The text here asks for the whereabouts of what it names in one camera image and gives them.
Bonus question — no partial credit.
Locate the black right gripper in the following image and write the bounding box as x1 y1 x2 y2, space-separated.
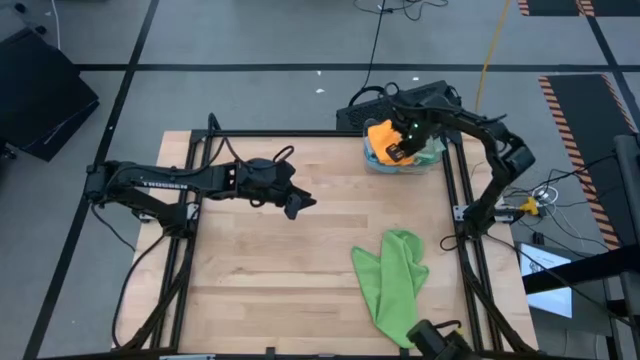
385 94 444 164

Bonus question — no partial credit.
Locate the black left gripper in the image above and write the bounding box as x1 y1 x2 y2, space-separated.
234 157 318 221

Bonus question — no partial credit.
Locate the sage green microfiber towel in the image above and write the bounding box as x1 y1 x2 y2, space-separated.
413 137 445 169

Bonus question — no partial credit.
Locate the orange microfiber towel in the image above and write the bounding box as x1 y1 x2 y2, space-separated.
367 118 417 167

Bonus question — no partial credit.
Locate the blue microfiber towel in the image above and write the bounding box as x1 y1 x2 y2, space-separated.
363 137 396 175

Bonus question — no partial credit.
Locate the clear plastic bin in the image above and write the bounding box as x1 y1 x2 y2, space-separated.
362 117 447 177

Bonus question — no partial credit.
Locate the lime green microfiber towel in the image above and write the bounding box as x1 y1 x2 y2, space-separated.
350 228 431 350

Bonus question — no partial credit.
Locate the black perforated computer case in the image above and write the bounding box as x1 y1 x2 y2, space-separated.
335 79 468 132

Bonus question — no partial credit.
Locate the black hazard-striped floor mat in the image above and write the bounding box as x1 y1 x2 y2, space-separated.
517 0 640 17
538 73 640 251

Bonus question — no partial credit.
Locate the white printed sheet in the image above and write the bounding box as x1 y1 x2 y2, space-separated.
519 242 574 319

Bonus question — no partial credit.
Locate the black diagonal beam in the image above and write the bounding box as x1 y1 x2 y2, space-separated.
522 244 640 296

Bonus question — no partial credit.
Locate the large black box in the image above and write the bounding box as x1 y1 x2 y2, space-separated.
0 27 100 162

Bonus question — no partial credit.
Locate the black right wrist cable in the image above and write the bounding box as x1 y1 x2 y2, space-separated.
379 82 426 114

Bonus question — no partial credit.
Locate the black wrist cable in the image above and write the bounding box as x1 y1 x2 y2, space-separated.
379 82 426 114
209 137 296 169

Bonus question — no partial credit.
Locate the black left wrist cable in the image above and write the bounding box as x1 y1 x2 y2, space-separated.
209 137 296 169

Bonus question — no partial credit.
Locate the black metal table frame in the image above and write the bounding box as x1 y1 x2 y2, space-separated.
119 112 539 360

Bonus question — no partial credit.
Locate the black floor cable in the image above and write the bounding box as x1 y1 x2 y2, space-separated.
347 0 449 107

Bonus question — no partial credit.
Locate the yellow floor cable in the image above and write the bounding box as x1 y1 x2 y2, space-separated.
472 0 514 114

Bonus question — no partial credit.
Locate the white coiled cable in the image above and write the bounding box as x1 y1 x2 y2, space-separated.
532 184 562 202

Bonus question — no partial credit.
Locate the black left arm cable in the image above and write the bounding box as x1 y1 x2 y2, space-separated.
110 232 169 350

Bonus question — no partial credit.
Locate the grey upright post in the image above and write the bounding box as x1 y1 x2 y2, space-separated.
613 133 640 251

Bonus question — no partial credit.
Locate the white floor cable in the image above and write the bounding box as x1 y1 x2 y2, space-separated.
49 0 62 51

